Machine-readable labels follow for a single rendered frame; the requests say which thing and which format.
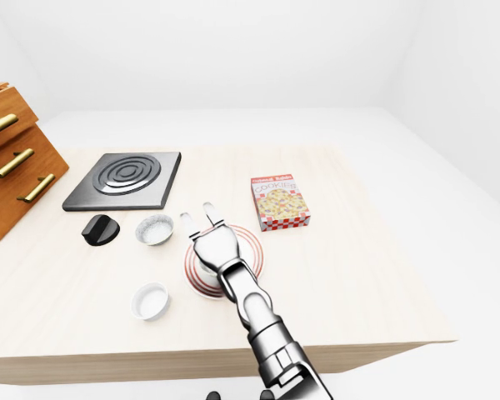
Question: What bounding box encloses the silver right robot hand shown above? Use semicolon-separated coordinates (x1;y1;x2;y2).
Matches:
179;202;242;278

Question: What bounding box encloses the white plate with red rings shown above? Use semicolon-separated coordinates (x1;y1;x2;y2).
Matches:
183;223;266;300

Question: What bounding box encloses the patterned grey bowl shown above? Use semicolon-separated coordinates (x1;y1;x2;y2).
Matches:
134;213;175;247

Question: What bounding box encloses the plain white bowl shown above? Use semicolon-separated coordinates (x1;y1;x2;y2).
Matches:
131;282;171;322

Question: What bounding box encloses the flat dark stove plate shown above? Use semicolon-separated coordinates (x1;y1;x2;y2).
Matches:
62;152;183;213

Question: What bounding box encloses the printed cookie box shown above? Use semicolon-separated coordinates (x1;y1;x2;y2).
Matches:
250;172;312;233

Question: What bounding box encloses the round black stove knob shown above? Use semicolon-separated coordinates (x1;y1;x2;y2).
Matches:
81;214;121;248

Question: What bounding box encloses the wooden cabinet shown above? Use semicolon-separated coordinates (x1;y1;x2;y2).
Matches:
0;82;71;245

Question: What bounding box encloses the brass drawer handle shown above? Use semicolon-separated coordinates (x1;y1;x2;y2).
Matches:
0;113;20;142
16;173;57;204
0;148;35;179

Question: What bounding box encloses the wooden drawer with brass handle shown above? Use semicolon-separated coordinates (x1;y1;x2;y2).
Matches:
0;146;71;244
0;86;41;158
0;122;58;197

